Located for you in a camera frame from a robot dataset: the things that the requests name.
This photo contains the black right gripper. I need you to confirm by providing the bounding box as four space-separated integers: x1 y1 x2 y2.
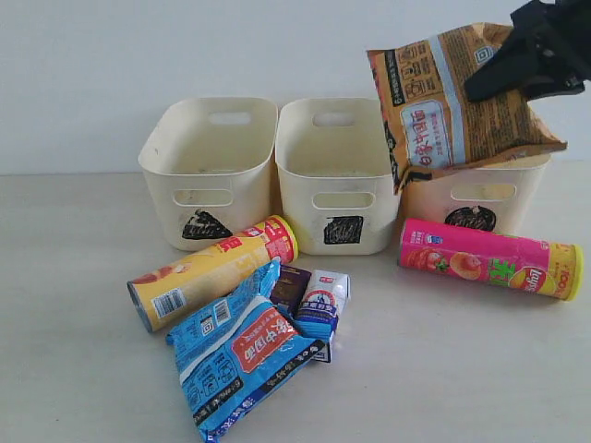
464 0 590 102

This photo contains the orange noodle packet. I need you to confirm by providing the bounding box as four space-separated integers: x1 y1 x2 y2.
367 22 567 193

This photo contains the white blue milk carton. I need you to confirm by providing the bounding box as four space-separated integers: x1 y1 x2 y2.
295 269 350 364

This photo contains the purple small carton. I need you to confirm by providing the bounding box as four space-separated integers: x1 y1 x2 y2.
270 265 311 317

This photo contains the blue noodle packet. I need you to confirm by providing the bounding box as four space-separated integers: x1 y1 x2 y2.
166 258 324 442

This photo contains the cream bin with circle mark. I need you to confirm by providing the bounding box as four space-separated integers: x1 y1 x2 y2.
401 154 550 235

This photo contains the pink Lay's chips can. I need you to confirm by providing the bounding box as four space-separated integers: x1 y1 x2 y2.
398 219 584 301

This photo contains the cream bin with square mark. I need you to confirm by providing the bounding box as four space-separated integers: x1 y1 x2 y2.
275 98 399 256

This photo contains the cream bin with triangle mark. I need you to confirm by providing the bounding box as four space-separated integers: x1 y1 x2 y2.
138 97 279 251

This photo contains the yellow chips can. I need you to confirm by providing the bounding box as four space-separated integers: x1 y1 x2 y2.
127 215 298 332

